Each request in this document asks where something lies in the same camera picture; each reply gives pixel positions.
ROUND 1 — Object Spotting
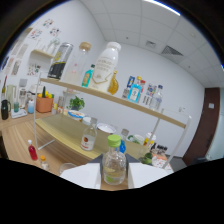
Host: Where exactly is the small red liquid bottle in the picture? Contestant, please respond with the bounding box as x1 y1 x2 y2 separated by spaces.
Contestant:
27 139 39 162

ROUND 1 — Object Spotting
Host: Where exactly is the two-tier wooden shelf rack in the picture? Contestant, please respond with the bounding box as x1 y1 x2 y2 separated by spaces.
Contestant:
33 71 193 169

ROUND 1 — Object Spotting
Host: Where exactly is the ceiling light panel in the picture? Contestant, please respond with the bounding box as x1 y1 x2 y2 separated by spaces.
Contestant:
143 0 181 17

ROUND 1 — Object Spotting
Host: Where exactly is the clear bottle green cap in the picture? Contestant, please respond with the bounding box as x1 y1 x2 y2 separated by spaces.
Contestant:
101 133 128 186

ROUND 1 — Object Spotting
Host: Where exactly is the white kitchen scale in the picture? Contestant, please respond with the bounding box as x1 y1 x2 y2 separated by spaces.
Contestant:
10 108 28 120

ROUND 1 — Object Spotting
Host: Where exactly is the wooden wall shelf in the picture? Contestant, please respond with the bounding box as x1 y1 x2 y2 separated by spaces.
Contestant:
31 49 54 59

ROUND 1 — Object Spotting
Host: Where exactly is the brown door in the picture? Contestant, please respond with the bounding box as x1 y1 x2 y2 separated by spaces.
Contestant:
182 87 221 167

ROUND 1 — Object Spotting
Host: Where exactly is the amber bottle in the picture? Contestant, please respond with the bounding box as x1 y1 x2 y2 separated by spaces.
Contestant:
107 69 120 96

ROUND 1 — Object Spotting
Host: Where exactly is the light blue labelled bottle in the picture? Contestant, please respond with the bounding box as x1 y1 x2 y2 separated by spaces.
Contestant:
127 75 144 104

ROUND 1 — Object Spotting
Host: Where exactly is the clear bottle blue cap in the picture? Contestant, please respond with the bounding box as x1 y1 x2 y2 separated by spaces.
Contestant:
149 84 164 112

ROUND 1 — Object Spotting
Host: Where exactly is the clear bottle orange cap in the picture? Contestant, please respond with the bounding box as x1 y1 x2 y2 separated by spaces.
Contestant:
39 155 51 172

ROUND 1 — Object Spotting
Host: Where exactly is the green round bottle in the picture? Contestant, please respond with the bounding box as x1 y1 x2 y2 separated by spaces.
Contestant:
139 151 154 165

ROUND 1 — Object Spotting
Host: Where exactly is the teal liquid bottle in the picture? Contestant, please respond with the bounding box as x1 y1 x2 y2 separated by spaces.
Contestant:
81 63 96 88

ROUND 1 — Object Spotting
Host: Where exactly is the white bowl blue rim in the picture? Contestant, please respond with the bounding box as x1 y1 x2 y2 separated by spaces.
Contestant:
67 109 86 122

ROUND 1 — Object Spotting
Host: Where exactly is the black handled jug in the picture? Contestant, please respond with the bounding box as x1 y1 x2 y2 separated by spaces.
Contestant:
0 99 12 121

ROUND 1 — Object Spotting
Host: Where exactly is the tall clear bottle cork lid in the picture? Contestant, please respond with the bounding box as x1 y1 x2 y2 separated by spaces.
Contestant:
63 41 93 86

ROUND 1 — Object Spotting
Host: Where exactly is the large white bottle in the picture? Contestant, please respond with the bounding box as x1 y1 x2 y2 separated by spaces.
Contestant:
89 41 122 93

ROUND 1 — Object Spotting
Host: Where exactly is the black and yellow can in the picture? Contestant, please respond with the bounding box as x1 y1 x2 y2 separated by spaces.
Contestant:
47 42 74 81

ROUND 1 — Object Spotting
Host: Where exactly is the multicolour wall poster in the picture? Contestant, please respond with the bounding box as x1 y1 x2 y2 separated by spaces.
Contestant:
143 83 157 106

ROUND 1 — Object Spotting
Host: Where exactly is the ceiling air vent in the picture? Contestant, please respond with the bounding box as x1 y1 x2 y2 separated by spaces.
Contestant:
161 45 184 57

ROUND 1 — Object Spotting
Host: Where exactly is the white mug green handle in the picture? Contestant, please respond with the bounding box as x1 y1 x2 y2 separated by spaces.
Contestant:
128 133 146 146

